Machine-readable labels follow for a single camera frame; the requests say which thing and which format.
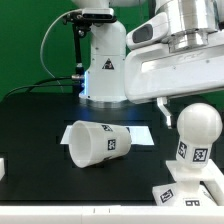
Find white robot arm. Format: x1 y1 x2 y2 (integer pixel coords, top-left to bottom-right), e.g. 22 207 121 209
71 0 224 118

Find white front border rail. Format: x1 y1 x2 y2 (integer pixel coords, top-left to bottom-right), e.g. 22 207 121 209
0 206 224 224

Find white lamp bulb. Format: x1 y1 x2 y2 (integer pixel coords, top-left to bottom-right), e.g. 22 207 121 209
176 103 223 169

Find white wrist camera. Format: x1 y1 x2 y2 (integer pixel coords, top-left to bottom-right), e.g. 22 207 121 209
126 12 169 50

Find white lamp shade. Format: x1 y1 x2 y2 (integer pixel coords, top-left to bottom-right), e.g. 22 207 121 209
69 121 131 168

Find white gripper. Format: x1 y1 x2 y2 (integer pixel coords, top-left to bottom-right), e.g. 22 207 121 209
124 39 224 128

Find black camera on stand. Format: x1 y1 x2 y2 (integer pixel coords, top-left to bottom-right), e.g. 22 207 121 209
63 11 117 92

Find white paper sheet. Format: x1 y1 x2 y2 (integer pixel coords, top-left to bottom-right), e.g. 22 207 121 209
61 125 154 146

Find black power cables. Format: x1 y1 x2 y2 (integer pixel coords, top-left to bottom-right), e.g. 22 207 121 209
1 76 84 101

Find white lamp base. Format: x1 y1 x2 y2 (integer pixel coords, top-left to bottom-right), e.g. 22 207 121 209
152 159 224 207

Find white left corner block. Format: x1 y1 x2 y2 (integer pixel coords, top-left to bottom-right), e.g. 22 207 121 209
0 158 5 181

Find grey camera cable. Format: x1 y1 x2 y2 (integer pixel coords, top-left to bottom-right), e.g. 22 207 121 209
39 9 83 94

